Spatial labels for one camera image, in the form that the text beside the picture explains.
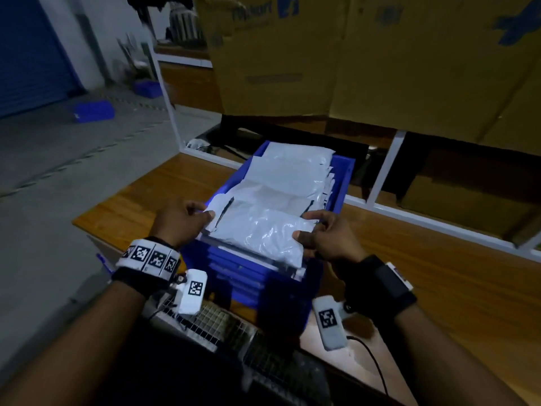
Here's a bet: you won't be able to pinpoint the wooden table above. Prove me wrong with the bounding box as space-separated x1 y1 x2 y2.
72 152 541 406

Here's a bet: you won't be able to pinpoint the person's left forearm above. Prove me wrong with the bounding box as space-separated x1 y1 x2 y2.
0 279 149 406

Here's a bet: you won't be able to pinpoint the person's right forearm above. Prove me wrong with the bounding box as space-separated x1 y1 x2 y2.
389 304 529 406

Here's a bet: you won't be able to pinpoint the blue plastic crate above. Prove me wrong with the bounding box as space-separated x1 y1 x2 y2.
180 139 356 335

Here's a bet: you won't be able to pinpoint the black metal bracket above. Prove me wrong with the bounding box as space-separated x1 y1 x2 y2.
125 0 196 15

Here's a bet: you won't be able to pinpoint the flat blue tray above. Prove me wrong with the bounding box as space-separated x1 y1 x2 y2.
72 99 117 124

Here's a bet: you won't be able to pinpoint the blue roller shutter door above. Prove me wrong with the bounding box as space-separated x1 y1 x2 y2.
0 0 86 119

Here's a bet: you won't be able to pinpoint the person's right hand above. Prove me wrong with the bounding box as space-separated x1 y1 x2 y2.
292 209 369 266

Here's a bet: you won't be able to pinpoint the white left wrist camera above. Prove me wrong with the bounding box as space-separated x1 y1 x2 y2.
176 268 209 316

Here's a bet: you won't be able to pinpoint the packed white bags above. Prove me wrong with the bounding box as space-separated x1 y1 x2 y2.
228 142 336 217

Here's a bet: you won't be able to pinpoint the white wire rack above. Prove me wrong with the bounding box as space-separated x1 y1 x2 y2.
148 295 407 406

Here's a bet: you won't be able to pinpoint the marker wristband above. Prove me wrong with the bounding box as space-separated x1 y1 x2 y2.
110 237 183 297
342 253 418 322

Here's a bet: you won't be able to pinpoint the person's left hand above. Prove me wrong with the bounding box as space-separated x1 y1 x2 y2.
148 199 216 250

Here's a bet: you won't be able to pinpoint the small blue crate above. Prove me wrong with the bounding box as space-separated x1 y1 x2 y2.
131 79 166 100

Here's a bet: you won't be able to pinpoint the white metal rack frame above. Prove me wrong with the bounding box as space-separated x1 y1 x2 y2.
139 42 246 173

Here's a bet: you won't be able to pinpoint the left marker wristband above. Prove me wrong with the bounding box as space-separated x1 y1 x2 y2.
110 237 183 297

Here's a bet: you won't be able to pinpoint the white metal shelf leg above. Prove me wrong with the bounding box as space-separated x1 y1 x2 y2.
365 131 407 208

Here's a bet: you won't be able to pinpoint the right marker wristband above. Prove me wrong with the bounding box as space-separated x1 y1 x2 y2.
342 253 418 322

